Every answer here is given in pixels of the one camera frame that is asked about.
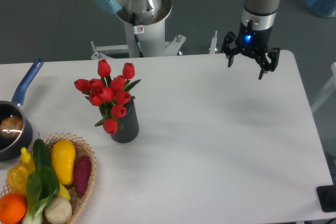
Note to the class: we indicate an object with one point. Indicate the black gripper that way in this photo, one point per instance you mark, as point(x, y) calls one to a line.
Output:
point(249, 41)

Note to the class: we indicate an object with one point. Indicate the red tulip bouquet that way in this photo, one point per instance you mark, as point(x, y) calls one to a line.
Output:
point(110, 95)

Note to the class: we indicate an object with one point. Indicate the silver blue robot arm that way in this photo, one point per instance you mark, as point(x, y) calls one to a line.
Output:
point(257, 14)

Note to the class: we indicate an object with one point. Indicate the dark grey ribbed vase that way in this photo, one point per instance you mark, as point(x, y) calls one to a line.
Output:
point(126, 127)

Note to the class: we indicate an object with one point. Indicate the black device at table edge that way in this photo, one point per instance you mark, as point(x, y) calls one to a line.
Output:
point(326, 196)

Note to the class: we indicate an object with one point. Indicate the purple sweet potato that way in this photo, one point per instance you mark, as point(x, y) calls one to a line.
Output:
point(81, 174)

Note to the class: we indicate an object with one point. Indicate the yellow squash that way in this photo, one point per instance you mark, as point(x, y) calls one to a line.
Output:
point(63, 158)

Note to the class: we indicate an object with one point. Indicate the green cucumber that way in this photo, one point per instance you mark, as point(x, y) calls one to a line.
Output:
point(41, 154)

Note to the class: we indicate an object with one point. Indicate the green bok choy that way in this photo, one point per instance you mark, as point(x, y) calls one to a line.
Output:
point(42, 185)

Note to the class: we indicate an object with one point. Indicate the beige garlic bulb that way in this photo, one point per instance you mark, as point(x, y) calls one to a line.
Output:
point(58, 210)

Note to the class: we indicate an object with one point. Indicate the browned patty in pan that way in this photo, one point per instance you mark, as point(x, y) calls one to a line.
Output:
point(11, 127)

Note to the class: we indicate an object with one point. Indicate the woven wicker basket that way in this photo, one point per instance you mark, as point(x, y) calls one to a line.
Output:
point(68, 192)

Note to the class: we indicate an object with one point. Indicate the yellow bell pepper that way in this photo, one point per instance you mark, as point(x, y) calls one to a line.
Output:
point(17, 178)

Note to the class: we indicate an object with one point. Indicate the orange fruit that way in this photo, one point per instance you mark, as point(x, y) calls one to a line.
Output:
point(13, 208)

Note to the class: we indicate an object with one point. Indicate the white metal frame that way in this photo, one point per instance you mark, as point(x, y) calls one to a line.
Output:
point(325, 92)

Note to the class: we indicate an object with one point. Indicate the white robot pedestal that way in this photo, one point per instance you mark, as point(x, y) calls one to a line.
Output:
point(144, 26)

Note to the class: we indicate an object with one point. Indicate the blue handled saucepan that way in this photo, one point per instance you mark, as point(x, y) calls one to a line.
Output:
point(10, 147)

